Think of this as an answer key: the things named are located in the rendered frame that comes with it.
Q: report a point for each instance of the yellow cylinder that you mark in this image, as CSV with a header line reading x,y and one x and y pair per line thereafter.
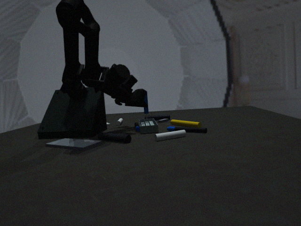
x,y
186,123

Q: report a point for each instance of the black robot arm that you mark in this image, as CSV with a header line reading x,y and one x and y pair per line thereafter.
x,y
69,14

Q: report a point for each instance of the white cylinder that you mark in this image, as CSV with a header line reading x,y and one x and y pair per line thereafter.
x,y
119,121
170,135

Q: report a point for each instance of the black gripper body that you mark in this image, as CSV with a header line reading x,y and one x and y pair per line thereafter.
x,y
123,96

